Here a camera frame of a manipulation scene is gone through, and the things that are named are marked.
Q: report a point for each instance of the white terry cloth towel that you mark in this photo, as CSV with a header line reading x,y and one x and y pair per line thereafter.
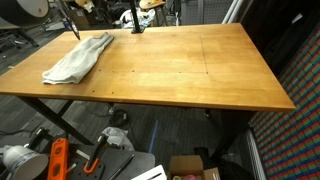
x,y
76,61

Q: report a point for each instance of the white plastic bag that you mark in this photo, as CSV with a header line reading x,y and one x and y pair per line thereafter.
x,y
116,136

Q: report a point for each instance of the white bag pile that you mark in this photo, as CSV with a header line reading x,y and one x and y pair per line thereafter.
x,y
146,18

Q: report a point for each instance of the dark grey board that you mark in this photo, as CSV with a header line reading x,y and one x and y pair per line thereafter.
x,y
136,161

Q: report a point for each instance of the open cardboard box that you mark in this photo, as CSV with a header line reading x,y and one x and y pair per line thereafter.
x,y
185,163

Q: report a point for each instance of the grey tape roll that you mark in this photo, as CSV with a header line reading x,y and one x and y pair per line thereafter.
x,y
117,24

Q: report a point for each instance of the white paper sheet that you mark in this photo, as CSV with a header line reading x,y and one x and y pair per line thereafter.
x,y
150,174

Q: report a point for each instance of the black table leg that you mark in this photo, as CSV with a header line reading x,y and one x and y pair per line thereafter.
x,y
50,115
233,133

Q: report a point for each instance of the black pen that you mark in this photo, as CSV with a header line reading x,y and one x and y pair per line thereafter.
x,y
121,166

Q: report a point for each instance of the round wooden stool table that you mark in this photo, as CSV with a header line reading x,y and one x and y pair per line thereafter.
x,y
151,4

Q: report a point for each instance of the orange black bar clamp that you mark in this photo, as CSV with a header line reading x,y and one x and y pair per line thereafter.
x,y
96,151

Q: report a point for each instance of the grey pegboard panel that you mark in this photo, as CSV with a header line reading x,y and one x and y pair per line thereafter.
x,y
210,11

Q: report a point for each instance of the white pipes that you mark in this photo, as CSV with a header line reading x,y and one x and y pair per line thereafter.
x,y
231,11

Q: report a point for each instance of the black bag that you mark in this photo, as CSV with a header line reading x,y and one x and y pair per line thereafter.
x,y
233,170

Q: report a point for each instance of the brown labelled cardboard box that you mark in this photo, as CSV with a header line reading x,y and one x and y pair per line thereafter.
x,y
79,18

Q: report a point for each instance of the orange spirit level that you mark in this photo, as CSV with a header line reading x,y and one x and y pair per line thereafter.
x,y
57,160

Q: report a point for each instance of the colourful checkered panel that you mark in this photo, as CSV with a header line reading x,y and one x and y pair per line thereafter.
x,y
293,133

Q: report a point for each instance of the white paper label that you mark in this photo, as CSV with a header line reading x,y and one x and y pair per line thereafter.
x,y
297,18

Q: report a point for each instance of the white bucket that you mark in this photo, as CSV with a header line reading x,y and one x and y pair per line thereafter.
x,y
23,163

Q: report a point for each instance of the black camera stand pole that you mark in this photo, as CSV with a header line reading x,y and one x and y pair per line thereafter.
x,y
134,16

